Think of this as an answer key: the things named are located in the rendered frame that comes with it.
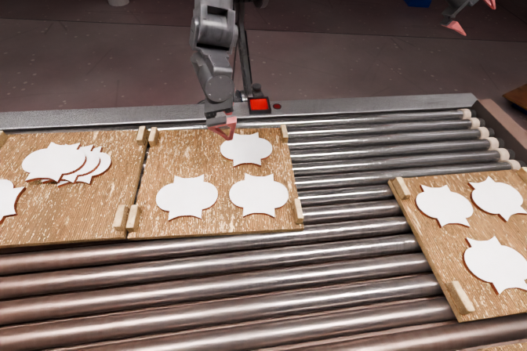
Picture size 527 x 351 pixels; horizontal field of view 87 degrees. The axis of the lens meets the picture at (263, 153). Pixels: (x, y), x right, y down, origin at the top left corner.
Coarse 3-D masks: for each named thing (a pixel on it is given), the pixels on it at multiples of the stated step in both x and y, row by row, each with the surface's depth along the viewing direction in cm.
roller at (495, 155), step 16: (352, 160) 84; (368, 160) 84; (384, 160) 85; (400, 160) 85; (416, 160) 85; (432, 160) 86; (448, 160) 87; (464, 160) 87; (480, 160) 88; (496, 160) 89
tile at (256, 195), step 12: (252, 180) 74; (264, 180) 74; (240, 192) 71; (252, 192) 72; (264, 192) 72; (276, 192) 72; (240, 204) 69; (252, 204) 69; (264, 204) 69; (276, 204) 69
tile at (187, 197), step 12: (180, 180) 73; (192, 180) 73; (168, 192) 70; (180, 192) 70; (192, 192) 71; (204, 192) 71; (216, 192) 71; (168, 204) 68; (180, 204) 68; (192, 204) 68; (204, 204) 68; (180, 216) 67; (192, 216) 67
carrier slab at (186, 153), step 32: (256, 128) 88; (160, 160) 78; (192, 160) 79; (224, 160) 79; (288, 160) 81; (224, 192) 72; (288, 192) 73; (160, 224) 66; (192, 224) 66; (224, 224) 66; (256, 224) 67; (288, 224) 67
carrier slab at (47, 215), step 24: (24, 144) 79; (48, 144) 80; (72, 144) 80; (96, 144) 81; (120, 144) 81; (144, 144) 82; (0, 168) 74; (120, 168) 76; (24, 192) 69; (48, 192) 70; (72, 192) 70; (96, 192) 70; (120, 192) 71; (24, 216) 65; (48, 216) 65; (72, 216) 66; (96, 216) 66; (0, 240) 61; (24, 240) 62; (48, 240) 62; (72, 240) 62; (96, 240) 63
